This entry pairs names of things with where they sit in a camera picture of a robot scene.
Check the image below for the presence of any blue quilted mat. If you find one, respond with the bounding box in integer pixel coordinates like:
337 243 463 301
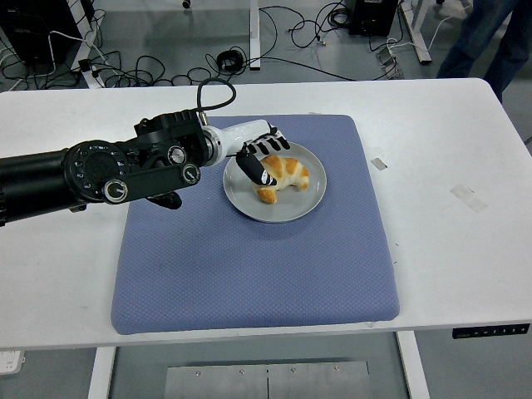
111 115 401 336

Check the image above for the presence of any white table leg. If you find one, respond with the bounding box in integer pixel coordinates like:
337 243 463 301
395 331 431 399
87 346 118 399

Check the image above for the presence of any large black computer case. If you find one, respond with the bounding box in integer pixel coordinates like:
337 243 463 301
0 0 83 64

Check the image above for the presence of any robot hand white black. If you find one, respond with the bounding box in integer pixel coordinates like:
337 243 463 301
214 119 291 187

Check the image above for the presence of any grey round plate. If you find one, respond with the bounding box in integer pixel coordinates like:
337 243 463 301
223 140 328 224

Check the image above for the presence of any large clear tape piece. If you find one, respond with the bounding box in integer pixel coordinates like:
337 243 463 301
450 183 490 214

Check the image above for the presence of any person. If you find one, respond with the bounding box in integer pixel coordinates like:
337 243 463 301
436 0 532 105

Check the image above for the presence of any white desk frame leg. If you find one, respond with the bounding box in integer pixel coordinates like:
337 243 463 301
248 0 263 71
68 0 104 90
397 0 433 66

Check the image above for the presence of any coiled black cable bundle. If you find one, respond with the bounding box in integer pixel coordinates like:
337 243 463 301
215 48 244 72

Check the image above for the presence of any white wall power socket strip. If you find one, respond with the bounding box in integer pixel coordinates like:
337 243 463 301
0 350 26 375

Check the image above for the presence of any small black computer case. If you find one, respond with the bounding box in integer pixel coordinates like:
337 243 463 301
347 0 399 37

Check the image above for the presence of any long black floor cable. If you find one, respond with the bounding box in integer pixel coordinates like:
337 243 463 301
243 57 359 82

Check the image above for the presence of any black table control panel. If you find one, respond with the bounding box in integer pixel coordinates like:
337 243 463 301
451 323 531 340

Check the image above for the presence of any croissant bread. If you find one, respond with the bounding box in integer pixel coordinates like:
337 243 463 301
254 154 311 204

